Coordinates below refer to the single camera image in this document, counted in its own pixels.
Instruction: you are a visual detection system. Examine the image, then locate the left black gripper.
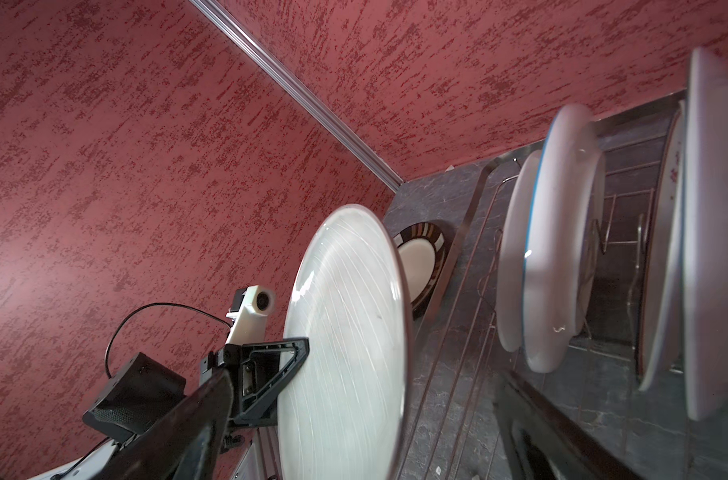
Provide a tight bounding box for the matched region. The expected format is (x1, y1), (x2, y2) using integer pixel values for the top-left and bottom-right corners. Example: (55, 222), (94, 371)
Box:
(199, 337), (310, 431)

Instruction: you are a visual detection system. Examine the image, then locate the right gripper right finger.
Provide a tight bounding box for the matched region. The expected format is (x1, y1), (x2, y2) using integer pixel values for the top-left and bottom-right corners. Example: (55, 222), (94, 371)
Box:
(494, 370), (640, 479)

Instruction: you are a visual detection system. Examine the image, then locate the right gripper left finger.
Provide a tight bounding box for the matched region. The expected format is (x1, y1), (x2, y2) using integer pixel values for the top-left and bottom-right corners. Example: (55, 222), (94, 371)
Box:
(90, 367), (231, 479)

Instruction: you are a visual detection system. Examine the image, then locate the white lined glass plate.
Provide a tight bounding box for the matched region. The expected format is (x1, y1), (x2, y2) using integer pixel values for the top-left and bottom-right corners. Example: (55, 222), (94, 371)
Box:
(277, 204), (413, 479)

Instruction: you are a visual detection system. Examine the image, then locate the watermelon pattern plate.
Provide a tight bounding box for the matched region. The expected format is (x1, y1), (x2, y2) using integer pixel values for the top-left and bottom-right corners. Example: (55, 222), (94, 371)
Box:
(522, 104), (606, 373)

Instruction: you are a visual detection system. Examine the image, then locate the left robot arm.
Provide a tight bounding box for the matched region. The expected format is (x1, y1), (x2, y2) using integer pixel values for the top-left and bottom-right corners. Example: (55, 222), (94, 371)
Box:
(42, 337), (311, 479)

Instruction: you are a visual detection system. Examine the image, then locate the sunburst green rim plate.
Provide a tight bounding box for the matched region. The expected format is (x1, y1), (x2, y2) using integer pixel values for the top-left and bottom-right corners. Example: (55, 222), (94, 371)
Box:
(637, 100), (686, 392)

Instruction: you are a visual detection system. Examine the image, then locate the small sunburst plate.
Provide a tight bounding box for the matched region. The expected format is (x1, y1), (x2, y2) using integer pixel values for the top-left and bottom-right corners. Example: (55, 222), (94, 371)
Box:
(496, 150), (542, 352)

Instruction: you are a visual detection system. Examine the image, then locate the left corner aluminium profile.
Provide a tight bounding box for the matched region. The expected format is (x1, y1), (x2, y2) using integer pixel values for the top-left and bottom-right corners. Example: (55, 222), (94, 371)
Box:
(192, 0), (404, 192)

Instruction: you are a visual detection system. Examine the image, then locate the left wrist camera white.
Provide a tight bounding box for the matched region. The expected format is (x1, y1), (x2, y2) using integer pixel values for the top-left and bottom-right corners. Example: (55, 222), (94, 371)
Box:
(226, 285), (276, 345)

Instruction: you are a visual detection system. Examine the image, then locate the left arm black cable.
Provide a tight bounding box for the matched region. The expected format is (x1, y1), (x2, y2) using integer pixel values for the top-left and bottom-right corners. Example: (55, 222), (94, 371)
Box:
(102, 301), (234, 380)

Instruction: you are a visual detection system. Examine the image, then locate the metal wire dish rack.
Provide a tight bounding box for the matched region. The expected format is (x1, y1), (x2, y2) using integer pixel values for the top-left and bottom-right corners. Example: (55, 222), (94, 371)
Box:
(386, 91), (728, 479)

